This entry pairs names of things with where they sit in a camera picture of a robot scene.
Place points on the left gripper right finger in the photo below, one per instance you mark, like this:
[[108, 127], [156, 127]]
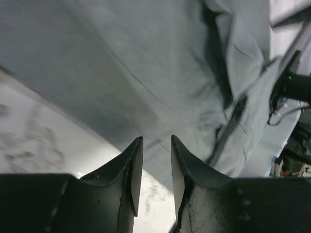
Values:
[[207, 201]]

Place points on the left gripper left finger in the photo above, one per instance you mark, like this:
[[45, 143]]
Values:
[[103, 201]]

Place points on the grey long sleeve shirt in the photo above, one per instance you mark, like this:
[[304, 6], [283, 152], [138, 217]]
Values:
[[198, 69]]

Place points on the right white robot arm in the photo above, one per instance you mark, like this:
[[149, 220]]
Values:
[[290, 84]]

